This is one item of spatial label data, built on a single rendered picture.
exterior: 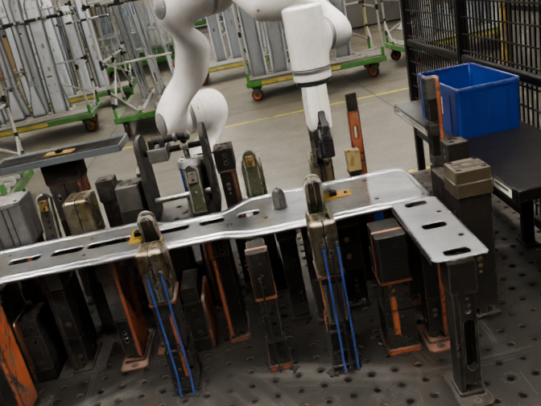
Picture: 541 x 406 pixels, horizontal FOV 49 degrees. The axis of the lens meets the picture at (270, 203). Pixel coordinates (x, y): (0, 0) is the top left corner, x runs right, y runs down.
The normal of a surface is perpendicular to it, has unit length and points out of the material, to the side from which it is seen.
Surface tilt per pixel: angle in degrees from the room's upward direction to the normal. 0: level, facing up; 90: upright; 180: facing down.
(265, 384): 0
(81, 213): 90
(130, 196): 90
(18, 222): 90
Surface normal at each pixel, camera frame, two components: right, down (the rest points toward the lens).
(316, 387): -0.19, -0.92
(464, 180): 0.07, 0.32
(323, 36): 0.70, 0.11
